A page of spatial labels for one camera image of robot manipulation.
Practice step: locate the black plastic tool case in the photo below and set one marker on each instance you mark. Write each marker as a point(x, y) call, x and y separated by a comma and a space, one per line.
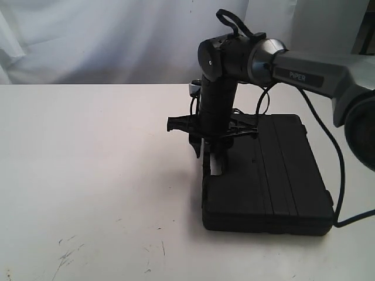
point(272, 184)

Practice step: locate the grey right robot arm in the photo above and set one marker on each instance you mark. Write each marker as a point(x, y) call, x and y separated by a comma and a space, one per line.
point(226, 61)

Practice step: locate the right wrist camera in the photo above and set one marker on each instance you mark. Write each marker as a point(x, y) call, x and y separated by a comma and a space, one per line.
point(194, 87)

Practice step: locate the white backdrop curtain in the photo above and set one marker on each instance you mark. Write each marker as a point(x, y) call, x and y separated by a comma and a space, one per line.
point(142, 42)

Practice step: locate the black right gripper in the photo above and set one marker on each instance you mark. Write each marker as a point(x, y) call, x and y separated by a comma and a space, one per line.
point(213, 121)

